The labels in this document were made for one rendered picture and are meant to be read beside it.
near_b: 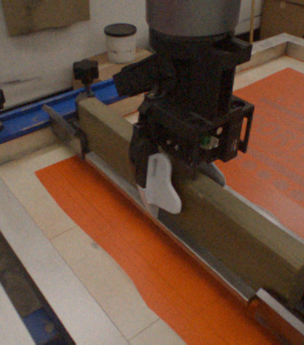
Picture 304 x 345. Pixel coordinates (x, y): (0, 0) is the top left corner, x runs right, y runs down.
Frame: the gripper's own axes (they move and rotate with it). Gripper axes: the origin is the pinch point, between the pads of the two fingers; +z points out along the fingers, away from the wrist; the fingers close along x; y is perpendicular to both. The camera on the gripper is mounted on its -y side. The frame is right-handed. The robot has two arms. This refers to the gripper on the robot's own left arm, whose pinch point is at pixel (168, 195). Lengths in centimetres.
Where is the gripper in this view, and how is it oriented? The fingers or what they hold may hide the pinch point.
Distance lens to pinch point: 46.4
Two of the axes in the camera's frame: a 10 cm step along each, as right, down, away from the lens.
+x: 7.9, -3.9, 4.8
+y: 6.2, 5.0, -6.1
